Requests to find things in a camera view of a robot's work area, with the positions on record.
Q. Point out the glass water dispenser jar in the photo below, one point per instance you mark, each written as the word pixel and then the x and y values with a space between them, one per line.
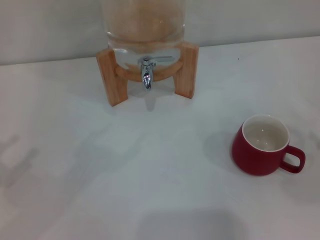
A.
pixel 145 22

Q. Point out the chrome faucet tap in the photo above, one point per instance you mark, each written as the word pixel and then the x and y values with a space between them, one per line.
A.
pixel 146 77

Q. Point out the red ceramic cup white inside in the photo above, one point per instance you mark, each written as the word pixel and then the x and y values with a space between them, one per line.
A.
pixel 252 160

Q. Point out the wooden dispenser stand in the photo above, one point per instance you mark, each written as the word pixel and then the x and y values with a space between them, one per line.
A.
pixel 112 75

